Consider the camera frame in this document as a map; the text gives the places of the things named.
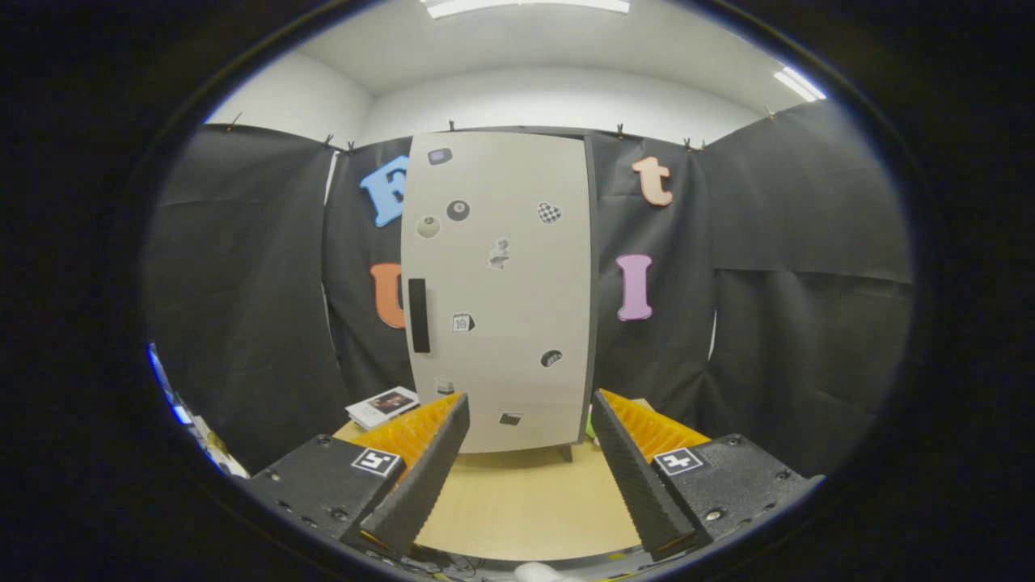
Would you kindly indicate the grey shoe cabinet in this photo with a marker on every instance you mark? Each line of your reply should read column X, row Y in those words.
column 594, row 283

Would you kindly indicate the black backdrop cloth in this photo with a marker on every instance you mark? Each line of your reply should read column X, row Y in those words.
column 808, row 323

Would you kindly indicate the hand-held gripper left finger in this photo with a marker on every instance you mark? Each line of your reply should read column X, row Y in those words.
column 427, row 477

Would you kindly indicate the long ceiling light panel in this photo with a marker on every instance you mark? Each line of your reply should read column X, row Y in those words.
column 525, row 6

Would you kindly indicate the small ceiling light panel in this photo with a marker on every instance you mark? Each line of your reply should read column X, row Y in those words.
column 799, row 84

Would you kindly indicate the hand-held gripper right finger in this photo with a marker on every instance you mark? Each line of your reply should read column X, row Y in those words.
column 639, row 477

